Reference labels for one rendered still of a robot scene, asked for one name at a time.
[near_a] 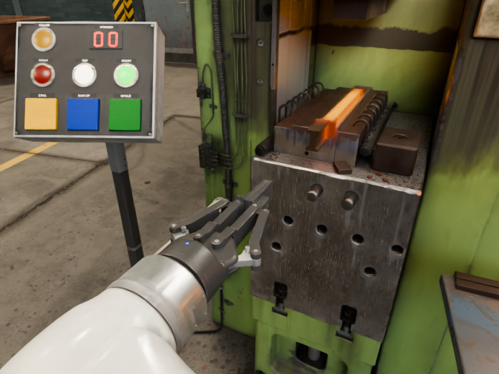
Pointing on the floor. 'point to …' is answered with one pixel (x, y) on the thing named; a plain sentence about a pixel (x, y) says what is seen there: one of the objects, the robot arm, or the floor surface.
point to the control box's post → (125, 199)
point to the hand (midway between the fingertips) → (258, 198)
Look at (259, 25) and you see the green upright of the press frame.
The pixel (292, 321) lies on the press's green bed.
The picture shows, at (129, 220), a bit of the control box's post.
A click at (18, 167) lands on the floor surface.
